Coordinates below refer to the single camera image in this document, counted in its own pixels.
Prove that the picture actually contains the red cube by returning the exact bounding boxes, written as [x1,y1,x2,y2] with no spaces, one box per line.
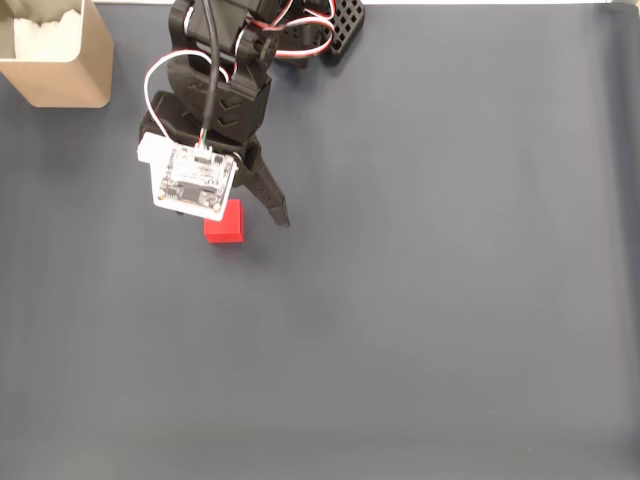
[203,198,246,245]

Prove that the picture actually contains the beige box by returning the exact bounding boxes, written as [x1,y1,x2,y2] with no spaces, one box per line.
[0,0,115,109]

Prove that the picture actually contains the dark blue-grey table mat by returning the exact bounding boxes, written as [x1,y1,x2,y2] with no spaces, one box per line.
[0,2,640,480]

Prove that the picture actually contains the white padding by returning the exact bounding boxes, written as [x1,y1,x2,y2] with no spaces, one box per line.
[12,9,84,64]

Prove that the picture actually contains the black camera cable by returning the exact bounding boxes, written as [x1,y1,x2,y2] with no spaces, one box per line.
[199,0,224,151]

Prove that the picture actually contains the white gripper motor wire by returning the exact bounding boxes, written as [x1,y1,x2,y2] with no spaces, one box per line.
[143,49,234,146]

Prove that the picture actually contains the red white servo wire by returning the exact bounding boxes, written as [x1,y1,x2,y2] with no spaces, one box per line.
[244,0,335,61]

